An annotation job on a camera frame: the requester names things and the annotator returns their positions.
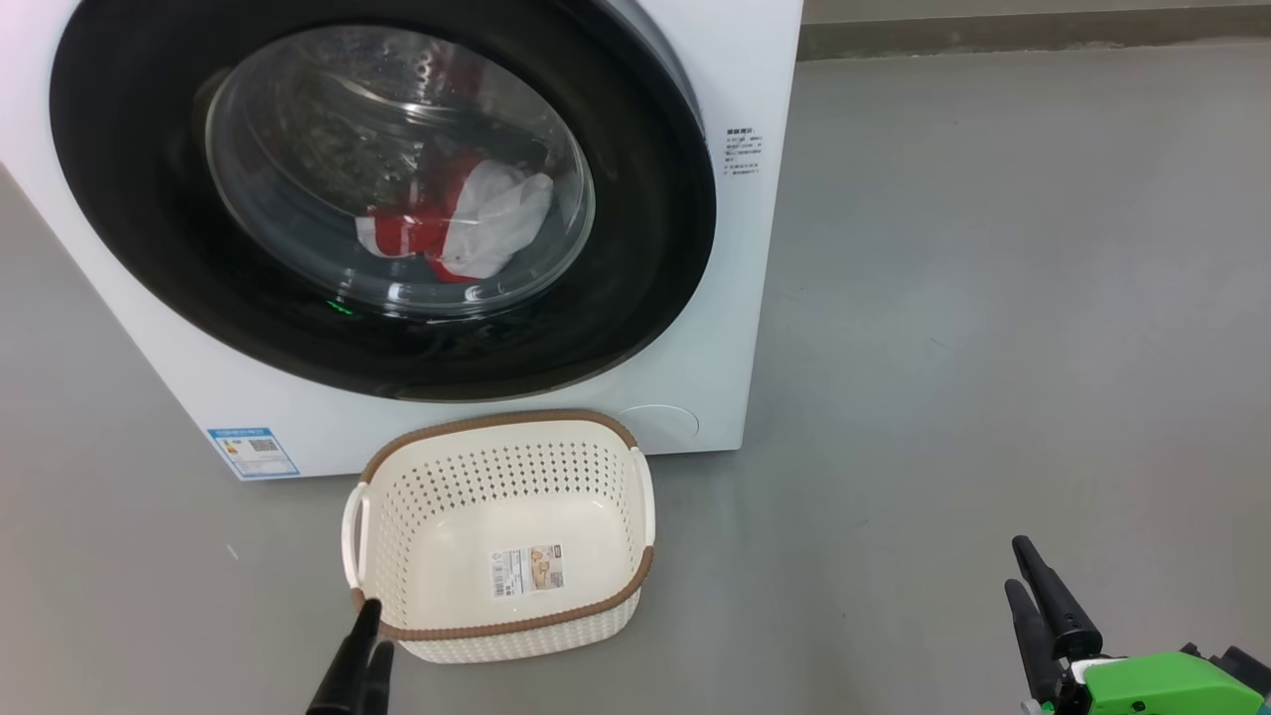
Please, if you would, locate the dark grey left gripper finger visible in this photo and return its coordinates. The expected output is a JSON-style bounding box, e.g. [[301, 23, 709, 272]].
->
[[360, 643, 396, 715], [306, 599, 383, 715]]

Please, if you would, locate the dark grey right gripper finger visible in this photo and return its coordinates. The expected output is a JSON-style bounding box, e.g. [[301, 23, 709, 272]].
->
[[1012, 535, 1104, 664], [1005, 579, 1062, 703]]

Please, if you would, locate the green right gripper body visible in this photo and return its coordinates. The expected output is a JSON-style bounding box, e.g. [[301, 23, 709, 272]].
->
[[1023, 649, 1268, 715]]

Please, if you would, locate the black washer door glass bowl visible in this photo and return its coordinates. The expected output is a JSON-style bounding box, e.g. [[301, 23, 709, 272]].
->
[[50, 0, 718, 403]]

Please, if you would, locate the red and white garment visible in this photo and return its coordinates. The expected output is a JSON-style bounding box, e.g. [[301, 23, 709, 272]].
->
[[355, 139, 555, 284]]

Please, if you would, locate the white barcode product label sticker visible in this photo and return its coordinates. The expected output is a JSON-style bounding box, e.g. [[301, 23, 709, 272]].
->
[[489, 543, 568, 601]]

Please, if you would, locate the cream basket brown rim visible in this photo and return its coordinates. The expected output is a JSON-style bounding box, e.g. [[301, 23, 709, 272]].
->
[[341, 408, 657, 664]]

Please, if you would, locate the white front-load washing machine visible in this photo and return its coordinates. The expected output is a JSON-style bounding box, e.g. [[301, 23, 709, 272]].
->
[[0, 0, 805, 482]]

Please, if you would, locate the blue energy label sticker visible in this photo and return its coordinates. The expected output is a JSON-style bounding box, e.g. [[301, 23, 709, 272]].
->
[[207, 427, 301, 482]]

